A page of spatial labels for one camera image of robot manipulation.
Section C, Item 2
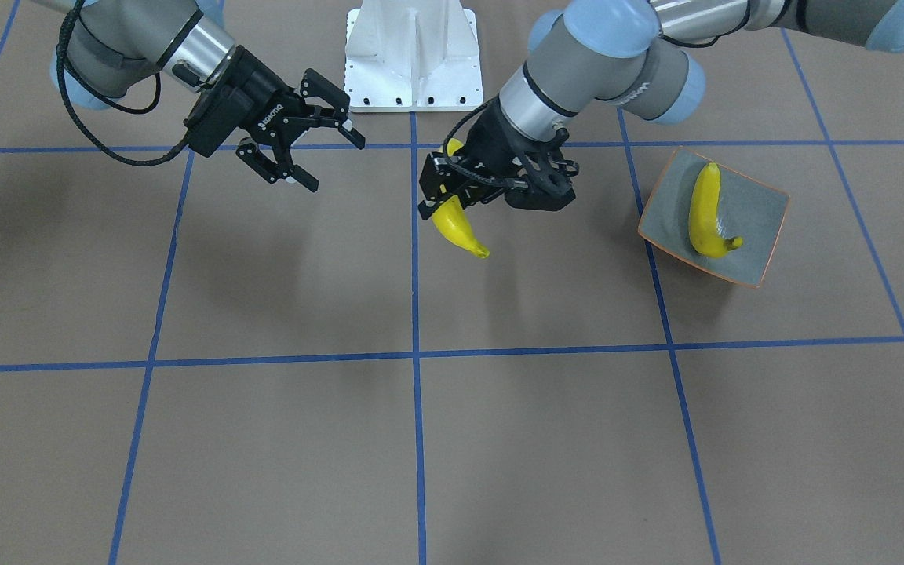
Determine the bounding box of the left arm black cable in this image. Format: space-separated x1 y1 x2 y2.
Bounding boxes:
443 98 500 170

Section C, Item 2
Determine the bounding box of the yellow banana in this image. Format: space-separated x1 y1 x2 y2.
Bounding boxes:
431 181 490 260
687 162 744 260

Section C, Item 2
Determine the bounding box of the grey square plate orange rim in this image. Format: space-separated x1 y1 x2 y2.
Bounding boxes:
638 148 789 287

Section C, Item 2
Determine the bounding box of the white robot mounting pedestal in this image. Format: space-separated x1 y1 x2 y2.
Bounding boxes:
344 1 485 112

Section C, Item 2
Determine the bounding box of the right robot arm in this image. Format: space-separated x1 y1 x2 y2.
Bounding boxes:
46 1 366 192

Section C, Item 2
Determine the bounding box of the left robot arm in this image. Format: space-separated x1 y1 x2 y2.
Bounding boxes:
417 1 904 221

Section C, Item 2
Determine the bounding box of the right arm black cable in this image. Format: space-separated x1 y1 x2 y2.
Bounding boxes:
55 0 198 167

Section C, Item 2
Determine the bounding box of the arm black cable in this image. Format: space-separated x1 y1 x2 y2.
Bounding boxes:
55 0 198 167
443 98 500 170

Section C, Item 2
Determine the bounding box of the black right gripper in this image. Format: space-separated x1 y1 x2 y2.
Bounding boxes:
185 46 366 193

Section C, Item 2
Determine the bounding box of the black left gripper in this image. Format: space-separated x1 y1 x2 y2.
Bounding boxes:
417 101 562 221

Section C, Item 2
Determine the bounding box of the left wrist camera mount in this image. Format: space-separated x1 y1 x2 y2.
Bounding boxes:
505 126 580 212

